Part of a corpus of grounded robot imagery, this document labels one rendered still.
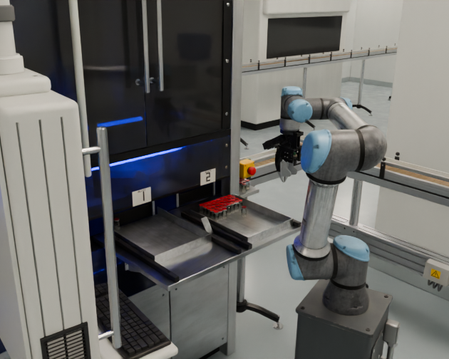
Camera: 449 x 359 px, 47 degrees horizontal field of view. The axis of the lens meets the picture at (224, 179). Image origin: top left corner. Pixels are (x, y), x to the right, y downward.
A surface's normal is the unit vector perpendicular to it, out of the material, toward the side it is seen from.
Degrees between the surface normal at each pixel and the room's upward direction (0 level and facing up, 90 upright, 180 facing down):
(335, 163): 106
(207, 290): 90
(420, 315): 0
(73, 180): 90
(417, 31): 90
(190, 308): 90
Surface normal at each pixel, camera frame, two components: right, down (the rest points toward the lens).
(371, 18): -0.73, 0.23
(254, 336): 0.01, -0.94
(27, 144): 0.59, 0.29
